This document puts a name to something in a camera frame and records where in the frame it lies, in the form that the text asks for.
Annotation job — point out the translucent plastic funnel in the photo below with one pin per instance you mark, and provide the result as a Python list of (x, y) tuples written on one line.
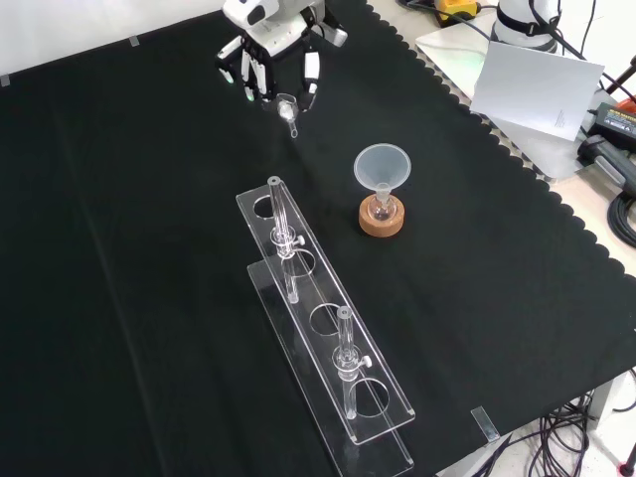
[(381, 164)]

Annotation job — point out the black bench cloth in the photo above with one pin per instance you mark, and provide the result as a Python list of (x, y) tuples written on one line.
[(149, 248)]

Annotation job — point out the clear glass weighing funnel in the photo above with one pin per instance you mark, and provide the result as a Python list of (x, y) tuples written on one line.
[(286, 108)]

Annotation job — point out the yellow stop button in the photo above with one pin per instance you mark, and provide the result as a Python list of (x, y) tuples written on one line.
[(457, 9)]

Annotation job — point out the white paper sheet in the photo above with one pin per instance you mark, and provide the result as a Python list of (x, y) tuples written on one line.
[(536, 89)]

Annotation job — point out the clear acrylic funnel stand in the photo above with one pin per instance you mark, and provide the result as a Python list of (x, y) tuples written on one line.
[(318, 298)]

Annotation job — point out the clear tape strip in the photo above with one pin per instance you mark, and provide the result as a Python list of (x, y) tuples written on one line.
[(484, 423)]

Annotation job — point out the black power adapter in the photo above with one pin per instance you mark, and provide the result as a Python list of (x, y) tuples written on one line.
[(616, 121)]

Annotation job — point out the grey and black tool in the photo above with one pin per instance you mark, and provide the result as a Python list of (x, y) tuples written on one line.
[(608, 161)]

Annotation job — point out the small glass round-bottom flask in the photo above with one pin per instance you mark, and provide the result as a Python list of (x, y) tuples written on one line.
[(381, 211)]

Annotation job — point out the black tripod leg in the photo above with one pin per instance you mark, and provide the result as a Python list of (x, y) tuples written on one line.
[(621, 79)]

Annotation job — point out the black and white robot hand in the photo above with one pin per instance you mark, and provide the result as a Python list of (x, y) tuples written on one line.
[(278, 35)]

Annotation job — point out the pale base board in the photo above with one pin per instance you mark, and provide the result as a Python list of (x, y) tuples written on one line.
[(447, 54)]

